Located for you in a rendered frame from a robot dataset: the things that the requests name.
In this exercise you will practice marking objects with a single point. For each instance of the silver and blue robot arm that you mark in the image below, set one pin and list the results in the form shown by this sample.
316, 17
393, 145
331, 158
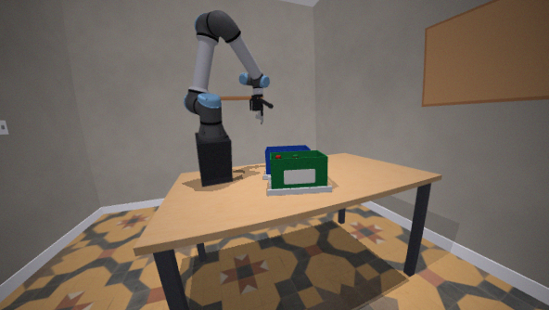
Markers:
209, 26

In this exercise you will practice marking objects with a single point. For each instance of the green crate with dividers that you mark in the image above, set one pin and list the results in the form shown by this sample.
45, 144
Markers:
308, 170

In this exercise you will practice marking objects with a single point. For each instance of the blue crate with dividers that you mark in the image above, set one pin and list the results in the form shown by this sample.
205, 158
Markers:
281, 149

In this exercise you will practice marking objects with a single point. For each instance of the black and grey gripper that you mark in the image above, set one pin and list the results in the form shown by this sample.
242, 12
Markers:
256, 107

